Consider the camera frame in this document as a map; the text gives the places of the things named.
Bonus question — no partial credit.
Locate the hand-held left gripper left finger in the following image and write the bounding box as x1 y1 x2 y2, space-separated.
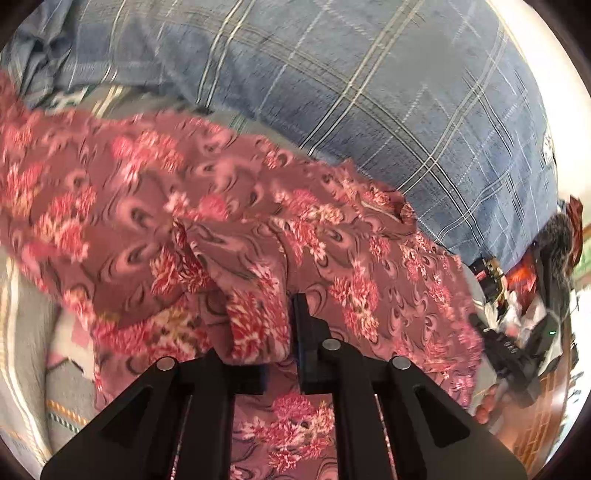
41 348 267 480

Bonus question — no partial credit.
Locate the blue plaid quilt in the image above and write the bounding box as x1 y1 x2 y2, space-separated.
9 0 561 273

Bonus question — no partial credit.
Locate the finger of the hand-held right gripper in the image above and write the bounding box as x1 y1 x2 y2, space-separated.
468 313 509 365

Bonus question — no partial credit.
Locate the dark fur item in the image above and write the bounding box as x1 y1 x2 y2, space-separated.
539 213 580 280

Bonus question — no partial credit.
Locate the person's right hand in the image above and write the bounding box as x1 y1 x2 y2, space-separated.
475 385 509 428

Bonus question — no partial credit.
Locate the black box with red label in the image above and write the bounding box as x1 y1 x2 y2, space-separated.
470 256 505 303

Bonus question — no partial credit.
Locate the pink floral garment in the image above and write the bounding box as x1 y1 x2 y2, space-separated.
0 74 485 480

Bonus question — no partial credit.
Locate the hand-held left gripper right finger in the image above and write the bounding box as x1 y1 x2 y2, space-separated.
292 294 528 480

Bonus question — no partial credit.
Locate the dark red cloth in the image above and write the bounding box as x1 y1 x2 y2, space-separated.
567 196 586 243

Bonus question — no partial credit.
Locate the red packet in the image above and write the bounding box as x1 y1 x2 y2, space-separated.
507 265 537 298

